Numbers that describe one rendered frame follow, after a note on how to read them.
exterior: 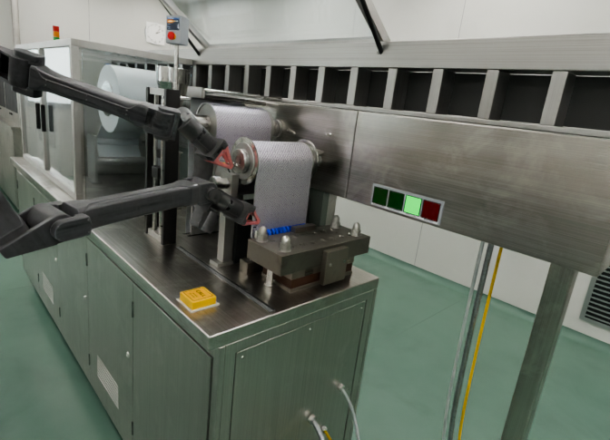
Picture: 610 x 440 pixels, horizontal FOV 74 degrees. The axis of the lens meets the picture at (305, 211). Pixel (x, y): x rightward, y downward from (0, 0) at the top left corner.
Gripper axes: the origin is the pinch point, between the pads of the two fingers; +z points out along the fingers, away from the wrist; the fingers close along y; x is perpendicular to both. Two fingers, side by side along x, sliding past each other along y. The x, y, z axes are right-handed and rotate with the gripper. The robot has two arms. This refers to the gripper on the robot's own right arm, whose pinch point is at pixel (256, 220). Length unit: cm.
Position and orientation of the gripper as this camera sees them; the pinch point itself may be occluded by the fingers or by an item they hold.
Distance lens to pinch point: 128.3
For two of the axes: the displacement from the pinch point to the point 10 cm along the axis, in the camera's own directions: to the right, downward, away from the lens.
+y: 6.8, 2.6, -6.8
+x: 4.5, -8.9, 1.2
